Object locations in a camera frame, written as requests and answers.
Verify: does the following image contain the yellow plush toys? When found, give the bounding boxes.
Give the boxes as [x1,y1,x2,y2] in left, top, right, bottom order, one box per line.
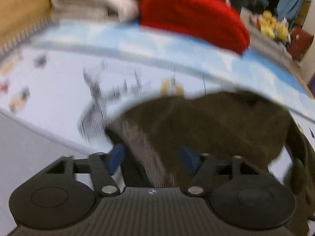
[257,11,290,43]

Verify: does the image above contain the dark red bag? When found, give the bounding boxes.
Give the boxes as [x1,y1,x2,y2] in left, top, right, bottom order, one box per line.
[287,27,314,62]

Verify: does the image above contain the red folded garment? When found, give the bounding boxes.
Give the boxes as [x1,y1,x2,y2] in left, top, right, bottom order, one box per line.
[139,0,250,54]

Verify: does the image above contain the blue white patterned bedding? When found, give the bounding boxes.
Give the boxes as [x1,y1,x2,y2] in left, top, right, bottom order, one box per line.
[31,21,314,111]

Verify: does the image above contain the brown corduroy pants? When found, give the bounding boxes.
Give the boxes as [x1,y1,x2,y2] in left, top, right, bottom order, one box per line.
[105,91,314,235]

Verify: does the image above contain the wooden bed frame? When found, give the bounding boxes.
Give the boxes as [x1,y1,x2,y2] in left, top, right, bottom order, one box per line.
[1,0,51,44]

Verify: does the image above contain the white patterned bed sheet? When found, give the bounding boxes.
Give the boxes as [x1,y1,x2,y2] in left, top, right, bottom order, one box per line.
[0,45,315,175]

